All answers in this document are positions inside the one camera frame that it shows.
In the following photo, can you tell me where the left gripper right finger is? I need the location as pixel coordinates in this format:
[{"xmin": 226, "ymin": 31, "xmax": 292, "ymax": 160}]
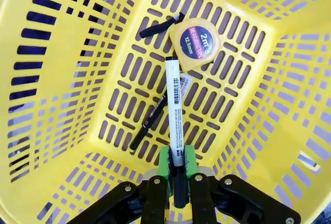
[{"xmin": 184, "ymin": 145, "xmax": 303, "ymax": 224}]

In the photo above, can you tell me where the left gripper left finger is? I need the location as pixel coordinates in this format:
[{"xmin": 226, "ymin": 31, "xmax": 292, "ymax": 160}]
[{"xmin": 67, "ymin": 146, "xmax": 173, "ymax": 224}]

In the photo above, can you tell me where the black highlighter pen yellow tip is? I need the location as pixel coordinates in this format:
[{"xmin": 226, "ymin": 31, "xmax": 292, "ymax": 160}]
[{"xmin": 128, "ymin": 89, "xmax": 168, "ymax": 150}]

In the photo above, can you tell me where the white marker black cap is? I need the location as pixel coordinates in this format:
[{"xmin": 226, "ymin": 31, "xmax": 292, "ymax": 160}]
[{"xmin": 164, "ymin": 56, "xmax": 189, "ymax": 209}]

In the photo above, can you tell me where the yellow tape measure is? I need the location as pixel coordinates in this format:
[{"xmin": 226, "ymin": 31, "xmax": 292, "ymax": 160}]
[{"xmin": 139, "ymin": 12, "xmax": 220, "ymax": 71}]

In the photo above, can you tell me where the yellow plastic shopping basket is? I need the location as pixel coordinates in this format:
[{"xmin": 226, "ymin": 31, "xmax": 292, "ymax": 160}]
[{"xmin": 0, "ymin": 0, "xmax": 331, "ymax": 224}]

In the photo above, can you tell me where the white barcode sticker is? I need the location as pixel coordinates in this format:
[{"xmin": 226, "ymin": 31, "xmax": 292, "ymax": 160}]
[{"xmin": 179, "ymin": 75, "xmax": 194, "ymax": 103}]

